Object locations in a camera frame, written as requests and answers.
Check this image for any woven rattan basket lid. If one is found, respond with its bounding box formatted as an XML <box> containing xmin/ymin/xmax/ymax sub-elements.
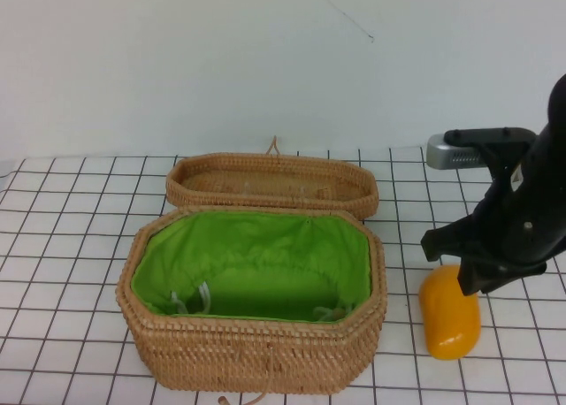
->
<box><xmin>165</xmin><ymin>153</ymin><xmax>379</xmax><ymax>223</ymax></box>

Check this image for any white drawstring with wooden bead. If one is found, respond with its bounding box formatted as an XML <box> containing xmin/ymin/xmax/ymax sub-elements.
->
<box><xmin>311</xmin><ymin>304</ymin><xmax>355</xmax><ymax>325</ymax></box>

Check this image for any woven rattan basket body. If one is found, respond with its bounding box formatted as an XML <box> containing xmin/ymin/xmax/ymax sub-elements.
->
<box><xmin>117</xmin><ymin>205</ymin><xmax>389</xmax><ymax>391</ymax></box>

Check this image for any white black-grid tablecloth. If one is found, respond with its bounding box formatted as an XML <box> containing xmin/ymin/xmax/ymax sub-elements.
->
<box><xmin>0</xmin><ymin>143</ymin><xmax>566</xmax><ymax>405</ymax></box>

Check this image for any white liner drawstring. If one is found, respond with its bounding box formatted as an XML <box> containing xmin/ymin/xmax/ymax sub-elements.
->
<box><xmin>169</xmin><ymin>280</ymin><xmax>212</xmax><ymax>316</ymax></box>

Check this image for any green fabric basket liner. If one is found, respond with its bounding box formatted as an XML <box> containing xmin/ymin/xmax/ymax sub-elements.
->
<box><xmin>130</xmin><ymin>210</ymin><xmax>371</xmax><ymax>325</ymax></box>

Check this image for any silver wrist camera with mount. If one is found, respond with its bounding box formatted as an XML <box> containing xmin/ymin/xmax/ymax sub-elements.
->
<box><xmin>426</xmin><ymin>127</ymin><xmax>539</xmax><ymax>179</ymax></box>

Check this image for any tan basket closure cord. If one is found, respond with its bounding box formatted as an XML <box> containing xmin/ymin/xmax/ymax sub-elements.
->
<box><xmin>215</xmin><ymin>345</ymin><xmax>278</xmax><ymax>405</ymax></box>

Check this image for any yellow toy mango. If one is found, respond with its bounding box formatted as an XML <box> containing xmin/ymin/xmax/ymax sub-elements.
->
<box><xmin>418</xmin><ymin>264</ymin><xmax>482</xmax><ymax>361</ymax></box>

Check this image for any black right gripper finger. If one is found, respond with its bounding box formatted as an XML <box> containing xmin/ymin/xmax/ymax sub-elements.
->
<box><xmin>458</xmin><ymin>256</ymin><xmax>481</xmax><ymax>296</ymax></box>
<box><xmin>420</xmin><ymin>217</ymin><xmax>470</xmax><ymax>263</ymax></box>

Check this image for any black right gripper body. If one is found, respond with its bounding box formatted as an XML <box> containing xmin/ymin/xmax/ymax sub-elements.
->
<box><xmin>459</xmin><ymin>148</ymin><xmax>566</xmax><ymax>294</ymax></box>

